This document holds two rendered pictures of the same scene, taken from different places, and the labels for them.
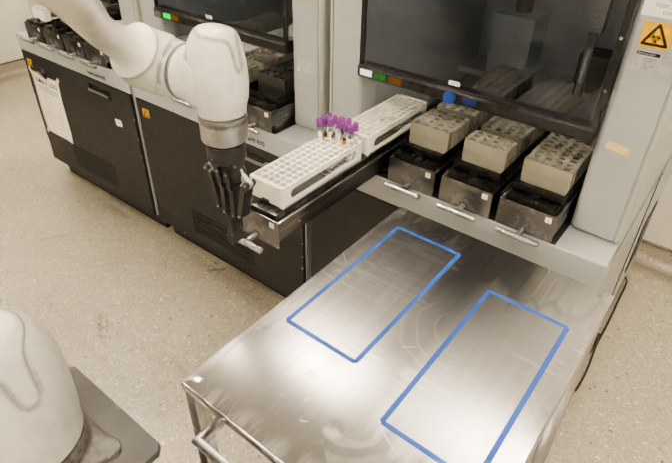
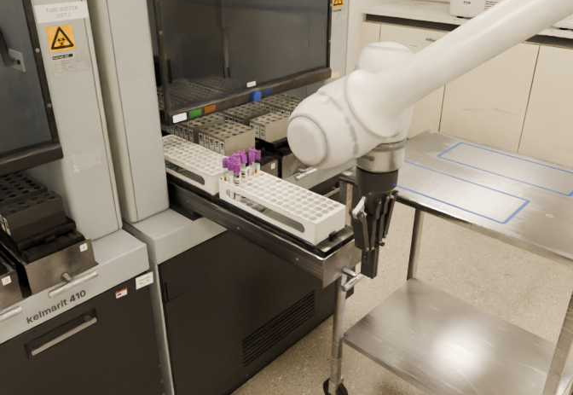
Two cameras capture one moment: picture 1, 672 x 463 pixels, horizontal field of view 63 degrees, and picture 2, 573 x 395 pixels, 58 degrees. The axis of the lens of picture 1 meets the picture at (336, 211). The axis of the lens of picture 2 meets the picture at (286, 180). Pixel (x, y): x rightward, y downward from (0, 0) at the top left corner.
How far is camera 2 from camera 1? 147 cm
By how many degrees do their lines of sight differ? 71
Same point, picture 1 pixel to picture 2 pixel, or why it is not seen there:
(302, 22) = (72, 105)
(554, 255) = not seen: hidden behind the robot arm
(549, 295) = (434, 142)
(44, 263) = not seen: outside the picture
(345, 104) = (149, 171)
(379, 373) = (532, 194)
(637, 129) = (339, 58)
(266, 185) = (333, 216)
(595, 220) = not seen: hidden behind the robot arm
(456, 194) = (292, 165)
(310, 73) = (95, 164)
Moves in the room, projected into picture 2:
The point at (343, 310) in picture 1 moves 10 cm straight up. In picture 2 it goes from (480, 202) to (488, 162)
